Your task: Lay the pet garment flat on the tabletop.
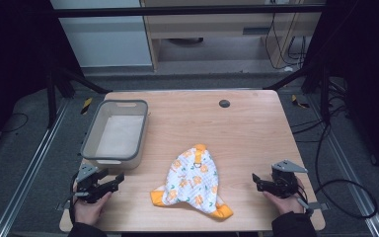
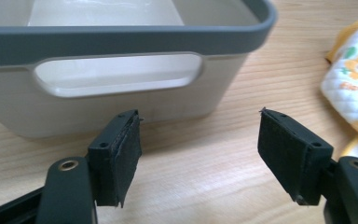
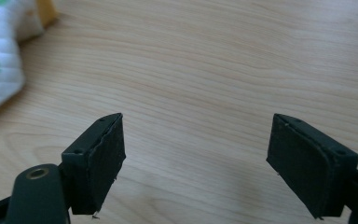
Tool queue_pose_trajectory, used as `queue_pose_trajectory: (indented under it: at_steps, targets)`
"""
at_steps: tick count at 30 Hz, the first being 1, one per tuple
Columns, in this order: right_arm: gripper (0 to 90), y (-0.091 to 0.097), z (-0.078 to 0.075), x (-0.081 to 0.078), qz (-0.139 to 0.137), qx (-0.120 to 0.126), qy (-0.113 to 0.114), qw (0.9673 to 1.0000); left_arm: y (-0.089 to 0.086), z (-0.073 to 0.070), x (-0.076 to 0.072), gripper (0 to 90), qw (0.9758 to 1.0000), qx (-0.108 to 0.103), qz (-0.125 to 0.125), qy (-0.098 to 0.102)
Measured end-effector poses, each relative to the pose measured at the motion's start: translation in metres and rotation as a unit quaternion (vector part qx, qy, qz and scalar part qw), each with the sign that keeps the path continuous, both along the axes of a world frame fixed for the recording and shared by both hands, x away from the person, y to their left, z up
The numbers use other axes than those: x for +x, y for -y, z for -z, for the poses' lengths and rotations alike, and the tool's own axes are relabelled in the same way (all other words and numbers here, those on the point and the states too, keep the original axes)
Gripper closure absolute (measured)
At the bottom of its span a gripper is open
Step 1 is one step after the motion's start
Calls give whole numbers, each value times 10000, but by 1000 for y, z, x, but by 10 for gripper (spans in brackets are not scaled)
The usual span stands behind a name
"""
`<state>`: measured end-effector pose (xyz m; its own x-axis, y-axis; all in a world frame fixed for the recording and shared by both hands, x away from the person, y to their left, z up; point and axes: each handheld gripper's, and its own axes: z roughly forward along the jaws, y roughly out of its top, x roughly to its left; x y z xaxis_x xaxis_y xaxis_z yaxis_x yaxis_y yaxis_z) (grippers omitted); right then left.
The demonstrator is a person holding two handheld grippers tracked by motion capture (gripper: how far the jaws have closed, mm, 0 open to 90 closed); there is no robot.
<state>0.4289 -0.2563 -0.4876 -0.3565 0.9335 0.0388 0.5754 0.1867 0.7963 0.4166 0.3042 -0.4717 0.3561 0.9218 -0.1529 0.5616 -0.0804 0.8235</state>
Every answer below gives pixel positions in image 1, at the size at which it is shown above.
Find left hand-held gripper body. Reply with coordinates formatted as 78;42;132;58
74;163;113;204

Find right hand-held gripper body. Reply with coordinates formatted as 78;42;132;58
269;159;309;199

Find beige basket with grey rim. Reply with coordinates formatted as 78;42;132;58
80;99;150;171

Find white orange printed baby bib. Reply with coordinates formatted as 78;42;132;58
149;143;235;221

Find person's right hand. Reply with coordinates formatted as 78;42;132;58
263;177;306;215

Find person's left hand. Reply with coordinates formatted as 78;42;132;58
73;192;114;227

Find yellow black tape strip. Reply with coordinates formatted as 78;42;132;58
80;97;94;116
290;94;311;110

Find black metal stand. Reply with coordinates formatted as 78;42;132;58
264;60;333;124
44;63;113;130

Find white cabinet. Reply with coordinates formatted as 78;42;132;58
49;0;153;69

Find black curtain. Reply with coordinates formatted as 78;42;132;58
304;0;379;186
0;0;63;159

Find light wooden desk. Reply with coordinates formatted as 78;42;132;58
140;0;326;72

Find black horizontal bar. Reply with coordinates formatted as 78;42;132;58
49;3;328;19

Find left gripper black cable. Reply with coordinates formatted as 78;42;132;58
68;171;81;226

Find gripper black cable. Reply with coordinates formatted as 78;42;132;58
68;171;81;226
295;183;311;211

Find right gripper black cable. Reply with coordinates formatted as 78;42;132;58
295;183;311;211

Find aluminium floor rail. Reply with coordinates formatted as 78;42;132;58
308;94;379;237
0;98;71;237

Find long black looped cable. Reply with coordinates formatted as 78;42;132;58
313;120;379;220

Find thin black floor cable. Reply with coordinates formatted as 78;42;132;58
0;112;30;134

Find black hanging cables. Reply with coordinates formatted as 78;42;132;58
264;12;308;71

